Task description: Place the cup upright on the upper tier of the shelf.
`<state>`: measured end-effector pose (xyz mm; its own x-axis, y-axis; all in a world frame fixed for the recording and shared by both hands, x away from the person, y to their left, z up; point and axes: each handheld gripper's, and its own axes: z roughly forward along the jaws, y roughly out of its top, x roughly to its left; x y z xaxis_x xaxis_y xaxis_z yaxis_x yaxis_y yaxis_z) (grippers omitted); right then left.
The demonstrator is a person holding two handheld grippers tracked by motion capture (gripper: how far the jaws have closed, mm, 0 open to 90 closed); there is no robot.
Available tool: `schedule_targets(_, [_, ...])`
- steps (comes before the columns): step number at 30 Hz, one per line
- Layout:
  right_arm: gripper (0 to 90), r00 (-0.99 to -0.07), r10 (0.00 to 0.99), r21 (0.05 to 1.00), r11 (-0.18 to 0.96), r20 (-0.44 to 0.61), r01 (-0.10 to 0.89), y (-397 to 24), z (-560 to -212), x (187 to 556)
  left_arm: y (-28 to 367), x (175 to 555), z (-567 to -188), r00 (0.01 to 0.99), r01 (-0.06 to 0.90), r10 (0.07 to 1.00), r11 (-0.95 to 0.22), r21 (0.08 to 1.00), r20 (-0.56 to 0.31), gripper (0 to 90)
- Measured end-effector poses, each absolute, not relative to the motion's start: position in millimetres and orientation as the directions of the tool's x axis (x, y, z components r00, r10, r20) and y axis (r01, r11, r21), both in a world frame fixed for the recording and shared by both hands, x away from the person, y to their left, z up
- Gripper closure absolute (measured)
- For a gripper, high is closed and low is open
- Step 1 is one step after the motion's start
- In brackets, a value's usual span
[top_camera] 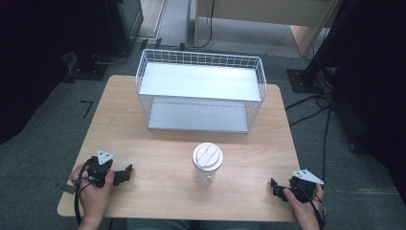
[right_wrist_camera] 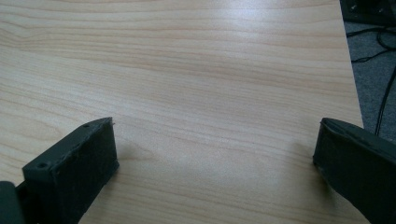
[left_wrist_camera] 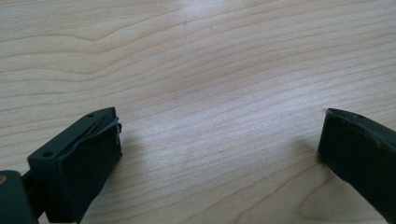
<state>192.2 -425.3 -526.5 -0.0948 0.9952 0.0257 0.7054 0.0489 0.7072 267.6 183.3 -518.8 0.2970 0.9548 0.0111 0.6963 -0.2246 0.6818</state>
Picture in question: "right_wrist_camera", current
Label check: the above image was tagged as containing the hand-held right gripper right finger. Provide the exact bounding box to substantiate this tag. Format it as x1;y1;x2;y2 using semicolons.
312;117;396;224

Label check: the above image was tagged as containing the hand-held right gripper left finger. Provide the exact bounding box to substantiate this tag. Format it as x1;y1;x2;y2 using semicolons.
16;117;120;224

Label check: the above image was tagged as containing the black stand base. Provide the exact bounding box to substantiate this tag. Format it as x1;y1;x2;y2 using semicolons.
339;0;396;27

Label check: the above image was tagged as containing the black cable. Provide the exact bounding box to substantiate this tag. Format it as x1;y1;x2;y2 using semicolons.
375;63;396;136
346;27;396;63

